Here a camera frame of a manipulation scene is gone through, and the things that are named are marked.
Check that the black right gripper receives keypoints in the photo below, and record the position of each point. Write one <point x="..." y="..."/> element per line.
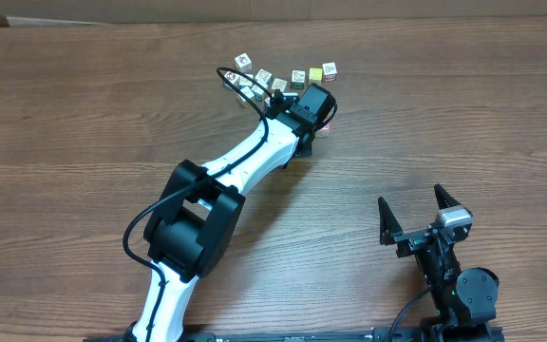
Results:
<point x="412" y="241"/>

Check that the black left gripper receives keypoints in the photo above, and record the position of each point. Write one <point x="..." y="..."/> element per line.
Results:
<point x="310" y="146"/>

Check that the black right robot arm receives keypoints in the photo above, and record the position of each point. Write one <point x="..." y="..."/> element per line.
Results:
<point x="465" y="300"/>

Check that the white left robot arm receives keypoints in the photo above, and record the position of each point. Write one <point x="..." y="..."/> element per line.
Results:
<point x="190" y="227"/>

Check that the red E block front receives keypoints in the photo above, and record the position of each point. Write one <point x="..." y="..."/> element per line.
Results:
<point x="323" y="132"/>

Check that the green B letter block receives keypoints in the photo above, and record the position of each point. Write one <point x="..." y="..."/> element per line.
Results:
<point x="298" y="79"/>

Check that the blue edged centre block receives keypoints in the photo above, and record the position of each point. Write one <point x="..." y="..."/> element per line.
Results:
<point x="259" y="90"/>

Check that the blue edged block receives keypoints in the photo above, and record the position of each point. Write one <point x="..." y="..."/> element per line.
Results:
<point x="259" y="90"/>
<point x="264" y="77"/>

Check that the yellow top hand block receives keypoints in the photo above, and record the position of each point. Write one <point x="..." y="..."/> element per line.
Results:
<point x="315" y="75"/>

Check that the blue edged rear block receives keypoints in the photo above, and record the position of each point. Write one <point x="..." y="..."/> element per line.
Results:
<point x="264" y="77"/>

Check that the yellow G letter block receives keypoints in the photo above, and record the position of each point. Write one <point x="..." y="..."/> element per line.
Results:
<point x="245" y="96"/>

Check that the red number 3 block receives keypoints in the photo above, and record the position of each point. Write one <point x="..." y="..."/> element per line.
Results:
<point x="330" y="73"/>

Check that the small rear centre block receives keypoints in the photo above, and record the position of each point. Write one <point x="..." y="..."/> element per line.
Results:
<point x="246" y="81"/>

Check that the far left cluster block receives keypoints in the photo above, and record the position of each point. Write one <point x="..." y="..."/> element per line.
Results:
<point x="231" y="79"/>

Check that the far rear cluster block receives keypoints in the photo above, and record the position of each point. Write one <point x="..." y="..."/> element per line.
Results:
<point x="243" y="63"/>

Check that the brown cardboard backdrop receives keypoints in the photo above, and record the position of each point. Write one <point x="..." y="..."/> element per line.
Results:
<point x="12" y="12"/>

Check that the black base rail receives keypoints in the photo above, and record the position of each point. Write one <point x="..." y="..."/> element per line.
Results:
<point x="374" y="335"/>

